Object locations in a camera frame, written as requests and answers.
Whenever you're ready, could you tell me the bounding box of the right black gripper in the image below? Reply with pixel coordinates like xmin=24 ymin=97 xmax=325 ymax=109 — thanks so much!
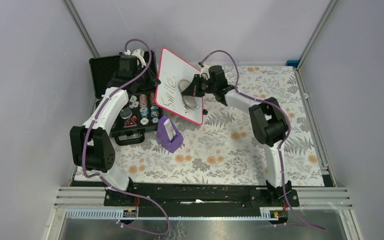
xmin=181 ymin=75 xmax=217 ymax=99

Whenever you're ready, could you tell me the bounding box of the grey eraser cloth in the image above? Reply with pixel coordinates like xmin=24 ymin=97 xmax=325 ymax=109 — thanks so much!
xmin=178 ymin=79 xmax=199 ymax=109

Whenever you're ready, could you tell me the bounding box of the pink framed whiteboard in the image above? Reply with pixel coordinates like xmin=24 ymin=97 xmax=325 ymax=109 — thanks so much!
xmin=155 ymin=48 xmax=204 ymax=125

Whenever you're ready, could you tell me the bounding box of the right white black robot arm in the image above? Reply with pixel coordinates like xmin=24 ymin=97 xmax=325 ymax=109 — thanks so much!
xmin=178 ymin=65 xmax=292 ymax=206

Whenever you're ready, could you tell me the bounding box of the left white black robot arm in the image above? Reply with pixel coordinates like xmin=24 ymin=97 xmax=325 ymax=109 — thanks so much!
xmin=69 ymin=51 xmax=163 ymax=206

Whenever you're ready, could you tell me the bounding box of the orange poker chip stack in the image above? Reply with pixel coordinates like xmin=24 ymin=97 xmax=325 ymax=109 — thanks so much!
xmin=139 ymin=94 xmax=148 ymax=108

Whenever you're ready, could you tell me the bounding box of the blue poker chip stack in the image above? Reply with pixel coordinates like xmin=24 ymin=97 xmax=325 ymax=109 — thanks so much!
xmin=139 ymin=107 xmax=149 ymax=118

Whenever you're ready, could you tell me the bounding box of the black poker chip case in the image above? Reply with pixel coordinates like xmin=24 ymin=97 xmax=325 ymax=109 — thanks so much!
xmin=83 ymin=51 xmax=162 ymax=146

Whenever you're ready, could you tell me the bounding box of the purple box holder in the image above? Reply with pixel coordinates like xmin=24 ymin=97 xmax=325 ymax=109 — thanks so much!
xmin=156 ymin=115 xmax=184 ymax=154

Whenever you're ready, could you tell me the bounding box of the floral tablecloth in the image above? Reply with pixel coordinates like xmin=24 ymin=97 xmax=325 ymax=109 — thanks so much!
xmin=74 ymin=64 xmax=325 ymax=186

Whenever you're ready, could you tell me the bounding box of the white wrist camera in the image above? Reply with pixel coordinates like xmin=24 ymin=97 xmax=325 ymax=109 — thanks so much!
xmin=124 ymin=48 xmax=147 ymax=67

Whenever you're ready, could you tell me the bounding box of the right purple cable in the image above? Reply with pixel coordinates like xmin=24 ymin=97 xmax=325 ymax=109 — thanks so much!
xmin=199 ymin=49 xmax=327 ymax=232

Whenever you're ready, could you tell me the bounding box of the purple cable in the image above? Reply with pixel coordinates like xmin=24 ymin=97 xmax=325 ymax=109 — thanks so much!
xmin=199 ymin=49 xmax=327 ymax=232
xmin=80 ymin=38 xmax=172 ymax=236

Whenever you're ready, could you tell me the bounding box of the blue corner bracket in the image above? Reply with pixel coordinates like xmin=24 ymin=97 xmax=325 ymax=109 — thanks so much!
xmin=285 ymin=60 xmax=300 ymax=68

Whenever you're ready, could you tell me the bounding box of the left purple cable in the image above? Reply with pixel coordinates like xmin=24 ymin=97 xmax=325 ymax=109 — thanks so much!
xmin=80 ymin=38 xmax=172 ymax=236

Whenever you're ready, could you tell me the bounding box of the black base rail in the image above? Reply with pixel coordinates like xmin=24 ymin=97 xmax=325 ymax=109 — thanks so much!
xmin=104 ymin=180 xmax=301 ymax=210

